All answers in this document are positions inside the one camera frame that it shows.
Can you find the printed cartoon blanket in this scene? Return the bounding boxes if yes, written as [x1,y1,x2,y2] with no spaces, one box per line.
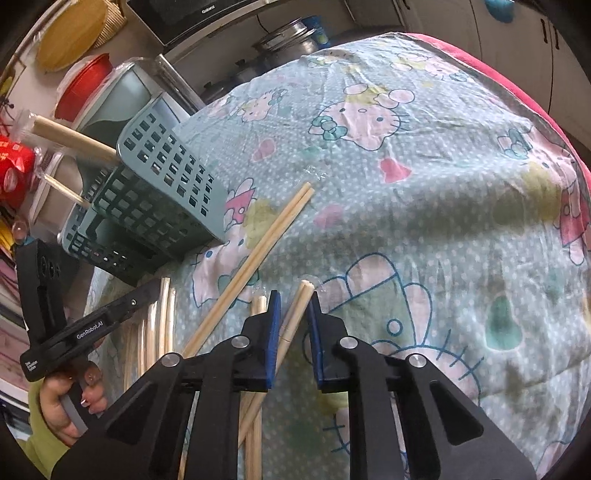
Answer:
[85,31,591,480]

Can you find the small steel pot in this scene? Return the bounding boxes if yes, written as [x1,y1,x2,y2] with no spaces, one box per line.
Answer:
[233,59,260,85]

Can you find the round bamboo tray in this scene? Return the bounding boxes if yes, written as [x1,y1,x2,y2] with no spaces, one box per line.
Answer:
[34,0,112,72]

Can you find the round straw mat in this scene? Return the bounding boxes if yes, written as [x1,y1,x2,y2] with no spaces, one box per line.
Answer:
[95,0,129,49]

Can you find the person's left hand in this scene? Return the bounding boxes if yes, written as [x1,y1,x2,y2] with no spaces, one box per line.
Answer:
[39,362,109,446]

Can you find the red quilt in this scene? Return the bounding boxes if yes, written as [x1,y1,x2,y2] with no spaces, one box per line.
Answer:
[406,32,591,185]

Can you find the red plastic bowl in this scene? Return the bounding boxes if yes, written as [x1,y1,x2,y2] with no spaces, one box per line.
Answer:
[54,52,115,121]

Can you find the black microwave oven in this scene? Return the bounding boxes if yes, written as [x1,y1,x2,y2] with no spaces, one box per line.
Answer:
[127,0,278,48]

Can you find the red plastic bag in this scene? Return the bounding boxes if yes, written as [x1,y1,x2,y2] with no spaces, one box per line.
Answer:
[0,134,38,209]

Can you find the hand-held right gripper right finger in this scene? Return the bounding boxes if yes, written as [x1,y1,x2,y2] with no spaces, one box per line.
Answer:
[306,292,539,480]

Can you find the stack of steel pots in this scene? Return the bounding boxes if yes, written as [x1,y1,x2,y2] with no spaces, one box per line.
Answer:
[252,16,320,59]

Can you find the blue hanging bin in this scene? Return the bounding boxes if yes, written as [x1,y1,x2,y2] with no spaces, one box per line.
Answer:
[484,0,516,22]

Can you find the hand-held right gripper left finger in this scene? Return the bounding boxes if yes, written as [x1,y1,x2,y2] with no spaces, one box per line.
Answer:
[51,291,282,480]

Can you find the metal shelf rack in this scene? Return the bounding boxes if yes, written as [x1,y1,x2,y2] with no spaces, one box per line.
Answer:
[154,25,287,114]

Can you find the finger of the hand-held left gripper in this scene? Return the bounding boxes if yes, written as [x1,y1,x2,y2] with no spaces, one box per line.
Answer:
[104,282,161,325]

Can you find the teal plastic utensil basket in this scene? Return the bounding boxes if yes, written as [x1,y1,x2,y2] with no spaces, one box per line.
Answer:
[60,99,229,283]

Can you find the white kitchen cabinets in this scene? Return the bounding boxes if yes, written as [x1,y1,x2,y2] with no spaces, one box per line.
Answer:
[402,0,591,139]

